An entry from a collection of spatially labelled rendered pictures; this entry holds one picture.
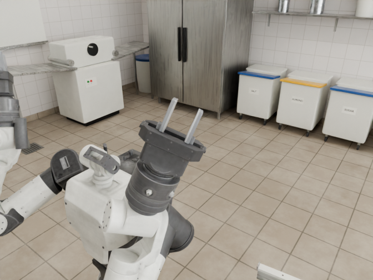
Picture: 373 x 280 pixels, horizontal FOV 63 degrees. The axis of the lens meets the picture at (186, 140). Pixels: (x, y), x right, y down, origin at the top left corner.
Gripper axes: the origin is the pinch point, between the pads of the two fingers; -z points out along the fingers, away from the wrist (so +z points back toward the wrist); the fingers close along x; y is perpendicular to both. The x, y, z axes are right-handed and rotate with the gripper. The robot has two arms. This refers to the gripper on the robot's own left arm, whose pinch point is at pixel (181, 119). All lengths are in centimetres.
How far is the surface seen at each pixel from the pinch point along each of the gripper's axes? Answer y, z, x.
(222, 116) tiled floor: 431, 102, -58
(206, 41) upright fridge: 404, 7, 14
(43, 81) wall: 400, 163, 223
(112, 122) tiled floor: 388, 172, 97
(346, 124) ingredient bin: 339, 23, -191
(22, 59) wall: 375, 135, 248
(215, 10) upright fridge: 392, -35, 19
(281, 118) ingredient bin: 381, 57, -129
